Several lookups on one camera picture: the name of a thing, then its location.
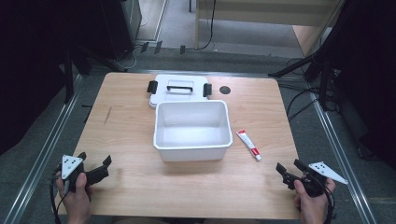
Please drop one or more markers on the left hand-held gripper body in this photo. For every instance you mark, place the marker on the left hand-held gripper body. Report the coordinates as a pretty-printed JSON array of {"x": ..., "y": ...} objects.
[{"x": 69, "y": 164}]

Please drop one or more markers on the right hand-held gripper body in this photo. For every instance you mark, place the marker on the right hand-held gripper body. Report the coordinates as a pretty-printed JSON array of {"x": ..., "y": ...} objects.
[{"x": 317, "y": 177}]

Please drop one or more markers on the white and red tube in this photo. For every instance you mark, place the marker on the white and red tube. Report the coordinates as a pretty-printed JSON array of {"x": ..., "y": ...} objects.
[{"x": 249, "y": 145}]

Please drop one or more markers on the white plastic storage box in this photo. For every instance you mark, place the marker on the white plastic storage box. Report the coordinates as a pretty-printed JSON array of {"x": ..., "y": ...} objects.
[{"x": 191, "y": 137}]

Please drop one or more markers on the person's right hand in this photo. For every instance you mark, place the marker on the person's right hand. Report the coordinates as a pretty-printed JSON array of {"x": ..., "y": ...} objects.
[{"x": 313, "y": 208}]

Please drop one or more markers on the person's left hand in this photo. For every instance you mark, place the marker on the person's left hand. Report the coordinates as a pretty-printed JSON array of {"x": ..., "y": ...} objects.
[{"x": 76, "y": 202}]

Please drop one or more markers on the black tripod stand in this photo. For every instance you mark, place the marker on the black tripod stand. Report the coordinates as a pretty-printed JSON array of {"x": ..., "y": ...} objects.
[{"x": 320, "y": 74}]

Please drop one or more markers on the dark curtain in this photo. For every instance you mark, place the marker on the dark curtain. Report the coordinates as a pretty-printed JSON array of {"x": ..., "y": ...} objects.
[
  {"x": 367, "y": 77},
  {"x": 34, "y": 62}
]

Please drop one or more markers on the dark round table grommet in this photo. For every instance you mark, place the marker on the dark round table grommet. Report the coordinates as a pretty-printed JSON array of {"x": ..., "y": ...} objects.
[{"x": 224, "y": 90}]

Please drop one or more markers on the black floor tape strip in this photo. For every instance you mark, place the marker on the black floor tape strip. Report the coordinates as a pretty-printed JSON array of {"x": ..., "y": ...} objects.
[
  {"x": 158, "y": 47},
  {"x": 182, "y": 49},
  {"x": 144, "y": 47}
]

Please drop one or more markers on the black cabinet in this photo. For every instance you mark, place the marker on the black cabinet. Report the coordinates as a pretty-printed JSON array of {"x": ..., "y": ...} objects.
[{"x": 124, "y": 28}]

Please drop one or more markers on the light wooden desk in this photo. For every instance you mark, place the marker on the light wooden desk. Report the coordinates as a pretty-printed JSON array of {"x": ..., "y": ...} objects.
[{"x": 267, "y": 12}]

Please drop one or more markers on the metal floor rail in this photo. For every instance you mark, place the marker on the metal floor rail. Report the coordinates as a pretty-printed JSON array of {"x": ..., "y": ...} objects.
[
  {"x": 40, "y": 161},
  {"x": 342, "y": 161}
]

